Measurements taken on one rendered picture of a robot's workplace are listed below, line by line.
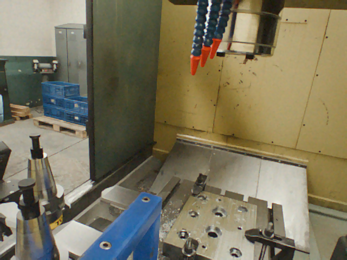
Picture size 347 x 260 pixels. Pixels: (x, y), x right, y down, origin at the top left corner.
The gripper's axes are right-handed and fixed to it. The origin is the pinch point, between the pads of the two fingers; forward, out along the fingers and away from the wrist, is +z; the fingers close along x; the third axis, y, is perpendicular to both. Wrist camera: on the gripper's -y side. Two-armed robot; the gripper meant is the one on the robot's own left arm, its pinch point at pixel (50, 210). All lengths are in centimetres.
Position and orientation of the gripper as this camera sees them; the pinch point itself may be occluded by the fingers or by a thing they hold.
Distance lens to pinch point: 44.3
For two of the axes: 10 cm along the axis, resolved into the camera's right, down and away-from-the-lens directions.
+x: -3.6, 2.7, -8.9
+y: -0.6, 9.5, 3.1
